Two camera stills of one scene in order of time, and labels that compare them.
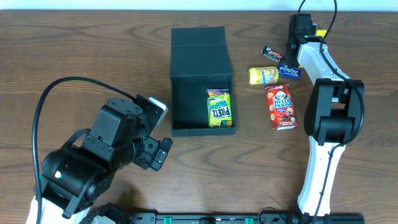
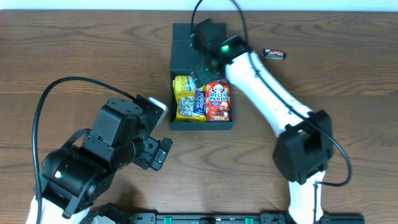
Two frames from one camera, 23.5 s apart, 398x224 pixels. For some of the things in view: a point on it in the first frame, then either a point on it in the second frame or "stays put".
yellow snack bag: (321, 33) to (185, 89)
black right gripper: (291, 50) to (203, 72)
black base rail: (241, 218) stays put
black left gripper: (154, 152) stays put
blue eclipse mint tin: (285, 72) to (199, 103)
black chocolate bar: (272, 54) stays put
